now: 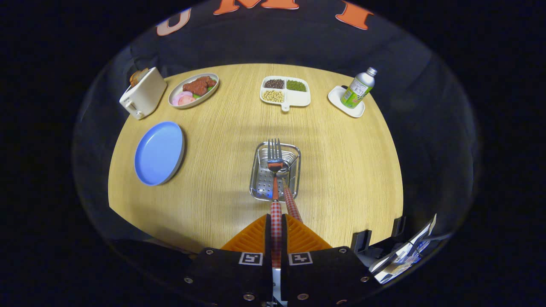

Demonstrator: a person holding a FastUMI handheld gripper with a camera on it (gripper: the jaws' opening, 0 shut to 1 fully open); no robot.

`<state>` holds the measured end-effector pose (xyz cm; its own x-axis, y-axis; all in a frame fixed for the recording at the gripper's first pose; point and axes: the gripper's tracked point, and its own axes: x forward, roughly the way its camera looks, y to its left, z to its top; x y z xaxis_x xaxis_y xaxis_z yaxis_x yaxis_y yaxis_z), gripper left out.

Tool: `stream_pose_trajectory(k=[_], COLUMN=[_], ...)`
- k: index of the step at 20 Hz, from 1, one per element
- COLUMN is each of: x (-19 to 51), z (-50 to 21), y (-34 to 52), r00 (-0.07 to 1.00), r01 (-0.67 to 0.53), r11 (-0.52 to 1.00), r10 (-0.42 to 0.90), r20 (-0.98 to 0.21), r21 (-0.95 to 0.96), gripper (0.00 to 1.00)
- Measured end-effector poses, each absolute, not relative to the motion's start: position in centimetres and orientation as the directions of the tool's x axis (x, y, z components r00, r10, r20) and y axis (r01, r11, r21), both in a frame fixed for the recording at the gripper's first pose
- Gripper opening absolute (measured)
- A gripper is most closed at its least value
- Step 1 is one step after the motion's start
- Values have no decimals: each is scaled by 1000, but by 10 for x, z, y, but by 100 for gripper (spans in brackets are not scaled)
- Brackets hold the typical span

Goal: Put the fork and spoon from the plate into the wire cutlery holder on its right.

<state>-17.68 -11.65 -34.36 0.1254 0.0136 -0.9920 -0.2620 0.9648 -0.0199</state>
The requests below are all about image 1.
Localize brown fried meat pieces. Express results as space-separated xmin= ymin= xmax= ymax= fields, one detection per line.
xmin=183 ymin=76 xmax=217 ymax=96

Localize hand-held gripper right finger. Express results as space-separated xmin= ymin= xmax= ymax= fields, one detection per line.
xmin=279 ymin=214 xmax=372 ymax=307

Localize blue round plate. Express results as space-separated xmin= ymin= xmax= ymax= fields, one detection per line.
xmin=134 ymin=122 xmax=186 ymax=186

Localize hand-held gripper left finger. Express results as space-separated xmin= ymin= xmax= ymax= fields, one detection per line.
xmin=183 ymin=214 xmax=273 ymax=307

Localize red checked handle spoon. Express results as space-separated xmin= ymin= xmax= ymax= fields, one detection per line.
xmin=268 ymin=160 xmax=304 ymax=223

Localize green label metal bottle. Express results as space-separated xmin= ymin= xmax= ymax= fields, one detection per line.
xmin=340 ymin=67 xmax=378 ymax=109

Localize metal cutlery drainer basket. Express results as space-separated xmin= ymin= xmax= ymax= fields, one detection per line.
xmin=250 ymin=142 xmax=302 ymax=202

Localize white round food plate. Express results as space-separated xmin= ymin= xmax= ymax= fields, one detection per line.
xmin=168 ymin=73 xmax=220 ymax=110

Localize small white coaster dish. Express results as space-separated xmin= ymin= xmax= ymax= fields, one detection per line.
xmin=328 ymin=86 xmax=366 ymax=118

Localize cream white toaster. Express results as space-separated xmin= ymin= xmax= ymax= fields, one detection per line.
xmin=119 ymin=67 xmax=168 ymax=120

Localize red checked handle fork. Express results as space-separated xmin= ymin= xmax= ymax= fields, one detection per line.
xmin=267 ymin=138 xmax=283 ymax=268

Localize white divided tray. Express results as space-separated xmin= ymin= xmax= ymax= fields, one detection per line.
xmin=260 ymin=76 xmax=311 ymax=112

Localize black backdrop cloth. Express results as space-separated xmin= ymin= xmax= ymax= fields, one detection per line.
xmin=73 ymin=0 xmax=480 ymax=256

